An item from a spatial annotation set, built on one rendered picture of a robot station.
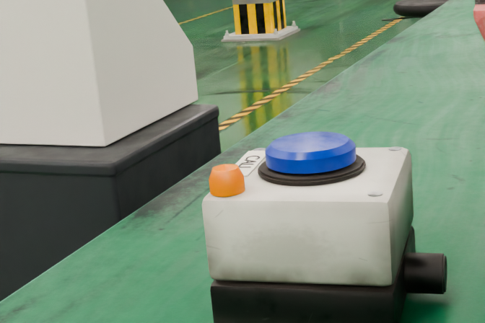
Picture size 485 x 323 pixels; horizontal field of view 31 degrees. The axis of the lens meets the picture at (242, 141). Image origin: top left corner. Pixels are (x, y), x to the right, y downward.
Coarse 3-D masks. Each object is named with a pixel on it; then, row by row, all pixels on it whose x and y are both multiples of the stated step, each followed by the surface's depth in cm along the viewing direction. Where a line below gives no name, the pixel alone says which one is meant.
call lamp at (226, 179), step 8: (216, 168) 36; (224, 168) 36; (232, 168) 36; (216, 176) 36; (224, 176) 36; (232, 176) 36; (240, 176) 36; (216, 184) 36; (224, 184) 36; (232, 184) 36; (240, 184) 36; (216, 192) 36; (224, 192) 36; (232, 192) 36; (240, 192) 36
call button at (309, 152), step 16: (272, 144) 38; (288, 144) 38; (304, 144) 38; (320, 144) 38; (336, 144) 37; (352, 144) 38; (272, 160) 38; (288, 160) 37; (304, 160) 37; (320, 160) 37; (336, 160) 37; (352, 160) 38
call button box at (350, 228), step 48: (288, 192) 36; (336, 192) 35; (384, 192) 35; (240, 240) 36; (288, 240) 36; (336, 240) 35; (384, 240) 34; (240, 288) 37; (288, 288) 36; (336, 288) 36; (384, 288) 35; (432, 288) 38
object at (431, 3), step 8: (408, 0) 362; (416, 0) 361; (424, 0) 360; (432, 0) 358; (440, 0) 356; (448, 0) 353; (400, 8) 349; (408, 8) 345; (416, 8) 342; (424, 8) 341; (432, 8) 339; (408, 16) 347; (416, 16) 344; (424, 16) 342
